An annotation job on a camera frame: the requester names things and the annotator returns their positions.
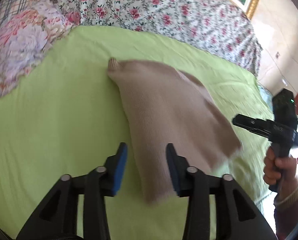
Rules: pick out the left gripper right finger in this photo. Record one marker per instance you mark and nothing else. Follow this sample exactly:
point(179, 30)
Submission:
point(237, 217)

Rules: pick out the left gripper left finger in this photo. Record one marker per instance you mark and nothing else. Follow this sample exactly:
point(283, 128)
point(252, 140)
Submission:
point(56, 215)

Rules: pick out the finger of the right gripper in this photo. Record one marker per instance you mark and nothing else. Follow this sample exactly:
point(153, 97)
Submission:
point(259, 127)

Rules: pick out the beige knitted sweater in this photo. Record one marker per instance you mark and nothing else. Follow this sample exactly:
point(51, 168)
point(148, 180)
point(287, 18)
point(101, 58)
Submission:
point(164, 106)

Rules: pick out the right hand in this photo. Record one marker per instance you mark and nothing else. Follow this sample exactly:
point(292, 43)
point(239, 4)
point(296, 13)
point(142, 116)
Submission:
point(281, 171)

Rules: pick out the light green bed sheet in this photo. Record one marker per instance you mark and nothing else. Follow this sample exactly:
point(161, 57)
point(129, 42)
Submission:
point(67, 117)

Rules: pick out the white red floral quilt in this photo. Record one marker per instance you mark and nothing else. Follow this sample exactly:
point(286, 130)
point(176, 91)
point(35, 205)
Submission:
point(216, 26)

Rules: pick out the purple pink floral pillow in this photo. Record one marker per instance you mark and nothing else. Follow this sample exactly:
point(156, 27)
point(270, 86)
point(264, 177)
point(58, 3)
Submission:
point(26, 37)

